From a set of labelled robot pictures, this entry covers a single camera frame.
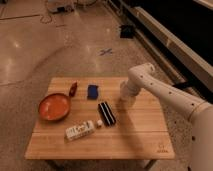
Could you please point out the wooden folding table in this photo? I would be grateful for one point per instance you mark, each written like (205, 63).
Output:
(140, 131)

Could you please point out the small white cube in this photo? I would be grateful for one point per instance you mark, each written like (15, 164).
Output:
(99, 123)

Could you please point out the black striped box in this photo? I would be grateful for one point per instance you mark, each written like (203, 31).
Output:
(107, 114)

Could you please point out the white rectangular box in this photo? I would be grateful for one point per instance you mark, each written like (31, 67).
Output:
(80, 130)

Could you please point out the blue sponge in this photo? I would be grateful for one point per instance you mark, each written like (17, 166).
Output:
(92, 91)

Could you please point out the white equipment on floor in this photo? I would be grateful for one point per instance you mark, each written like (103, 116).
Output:
(55, 6)

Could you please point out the grey wall rail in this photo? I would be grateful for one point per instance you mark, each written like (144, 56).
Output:
(198, 66)

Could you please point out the orange frying pan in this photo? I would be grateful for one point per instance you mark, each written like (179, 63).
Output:
(57, 105)

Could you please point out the black box on floor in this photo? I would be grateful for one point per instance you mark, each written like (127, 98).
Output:
(127, 31)

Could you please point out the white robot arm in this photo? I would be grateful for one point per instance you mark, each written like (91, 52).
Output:
(197, 111)

